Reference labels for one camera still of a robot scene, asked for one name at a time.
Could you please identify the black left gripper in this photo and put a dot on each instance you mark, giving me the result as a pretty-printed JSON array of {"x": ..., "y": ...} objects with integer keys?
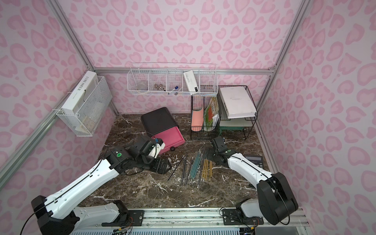
[{"x": 160, "y": 166}]

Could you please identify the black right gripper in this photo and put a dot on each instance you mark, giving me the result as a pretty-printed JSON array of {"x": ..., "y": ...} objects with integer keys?
[{"x": 214, "y": 155}]

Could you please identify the pink top drawer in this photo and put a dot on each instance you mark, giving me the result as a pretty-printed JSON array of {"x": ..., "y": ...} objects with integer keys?
[{"x": 172, "y": 139}]

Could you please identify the black pink drawer cabinet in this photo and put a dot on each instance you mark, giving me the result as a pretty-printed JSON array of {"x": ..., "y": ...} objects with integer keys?
[{"x": 158, "y": 121}]

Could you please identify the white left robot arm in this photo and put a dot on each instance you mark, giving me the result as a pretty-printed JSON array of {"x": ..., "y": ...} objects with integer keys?
[{"x": 60, "y": 214}]

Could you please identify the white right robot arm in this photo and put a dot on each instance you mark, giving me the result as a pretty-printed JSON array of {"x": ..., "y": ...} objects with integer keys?
[{"x": 275, "y": 201}]

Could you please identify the black calculator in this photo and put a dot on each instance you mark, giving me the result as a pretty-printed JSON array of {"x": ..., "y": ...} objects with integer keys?
[{"x": 256, "y": 159}]

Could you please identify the pink folder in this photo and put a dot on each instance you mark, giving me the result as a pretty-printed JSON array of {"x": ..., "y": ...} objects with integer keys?
[{"x": 197, "y": 120}]

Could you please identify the green red booklet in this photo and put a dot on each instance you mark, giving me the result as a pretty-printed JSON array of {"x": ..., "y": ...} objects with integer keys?
[{"x": 211, "y": 115}]

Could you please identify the white paper stack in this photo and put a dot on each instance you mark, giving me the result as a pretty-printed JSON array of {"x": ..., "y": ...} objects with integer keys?
[{"x": 237, "y": 102}]

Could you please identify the white box in basket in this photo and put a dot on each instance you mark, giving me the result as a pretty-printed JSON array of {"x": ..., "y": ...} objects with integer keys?
[{"x": 191, "y": 82}]

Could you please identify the white book in side basket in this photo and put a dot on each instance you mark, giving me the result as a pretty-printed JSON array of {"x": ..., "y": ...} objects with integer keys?
[{"x": 80, "y": 93}]

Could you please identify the black wire file rack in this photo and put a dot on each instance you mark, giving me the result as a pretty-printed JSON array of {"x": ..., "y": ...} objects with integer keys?
[{"x": 199, "y": 101}]

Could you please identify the black wire paper tray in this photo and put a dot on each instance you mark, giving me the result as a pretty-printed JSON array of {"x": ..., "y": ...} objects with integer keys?
[{"x": 236, "y": 128}]

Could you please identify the white side wire basket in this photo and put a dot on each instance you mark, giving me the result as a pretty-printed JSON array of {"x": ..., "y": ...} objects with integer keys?
[{"x": 88, "y": 117}]

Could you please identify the white wire wall basket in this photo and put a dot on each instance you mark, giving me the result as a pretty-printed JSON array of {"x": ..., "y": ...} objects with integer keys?
[{"x": 159, "y": 78}]

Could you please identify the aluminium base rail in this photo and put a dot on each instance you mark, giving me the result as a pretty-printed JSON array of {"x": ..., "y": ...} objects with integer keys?
[{"x": 202, "y": 221}]

